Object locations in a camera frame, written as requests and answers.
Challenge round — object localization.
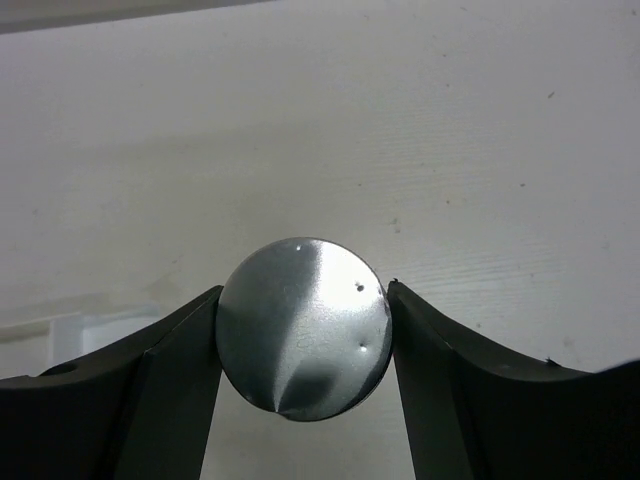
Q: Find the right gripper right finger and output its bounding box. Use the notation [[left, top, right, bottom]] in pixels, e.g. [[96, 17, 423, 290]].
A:
[[387, 281, 639, 479]]

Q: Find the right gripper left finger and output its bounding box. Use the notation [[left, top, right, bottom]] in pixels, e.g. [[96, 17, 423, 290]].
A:
[[1, 286, 222, 479]]

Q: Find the silver-lid jar blue label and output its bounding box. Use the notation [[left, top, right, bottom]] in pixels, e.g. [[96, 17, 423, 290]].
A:
[[215, 237, 393, 422]]

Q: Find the white three-compartment tray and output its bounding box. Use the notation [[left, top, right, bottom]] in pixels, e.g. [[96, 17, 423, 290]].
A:
[[1, 294, 163, 378]]

